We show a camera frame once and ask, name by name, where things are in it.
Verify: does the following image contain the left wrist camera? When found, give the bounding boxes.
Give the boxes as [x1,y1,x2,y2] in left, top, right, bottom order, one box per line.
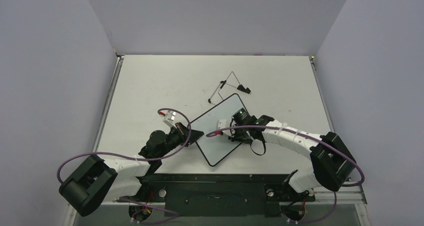
[162,110,176,127]

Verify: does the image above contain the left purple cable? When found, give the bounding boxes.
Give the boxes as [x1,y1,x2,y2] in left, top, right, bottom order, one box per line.
[56,108,193,224]

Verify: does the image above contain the aluminium frame rail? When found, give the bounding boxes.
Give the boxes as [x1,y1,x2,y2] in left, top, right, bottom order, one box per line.
[62,187,370,225]

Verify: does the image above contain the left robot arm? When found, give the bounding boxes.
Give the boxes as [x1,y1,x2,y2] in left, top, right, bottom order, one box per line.
[59,123,204,216]

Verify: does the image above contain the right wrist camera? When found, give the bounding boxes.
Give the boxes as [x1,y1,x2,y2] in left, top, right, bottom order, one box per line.
[215,119,233,135]

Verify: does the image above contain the small black-framed whiteboard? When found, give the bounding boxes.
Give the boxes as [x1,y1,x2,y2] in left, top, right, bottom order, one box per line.
[189,93,250,167]

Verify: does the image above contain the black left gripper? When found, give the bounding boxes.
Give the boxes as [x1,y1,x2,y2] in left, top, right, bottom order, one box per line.
[157,122,204,159]

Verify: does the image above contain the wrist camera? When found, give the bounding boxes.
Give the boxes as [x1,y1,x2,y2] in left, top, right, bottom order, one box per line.
[162,110,176,127]
[215,119,233,135]

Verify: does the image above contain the wire whiteboard stand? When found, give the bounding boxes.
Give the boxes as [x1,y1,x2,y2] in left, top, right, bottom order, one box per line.
[207,71,251,105]

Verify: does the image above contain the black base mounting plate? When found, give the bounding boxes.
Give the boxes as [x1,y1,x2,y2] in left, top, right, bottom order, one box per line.
[118,173,316,217]

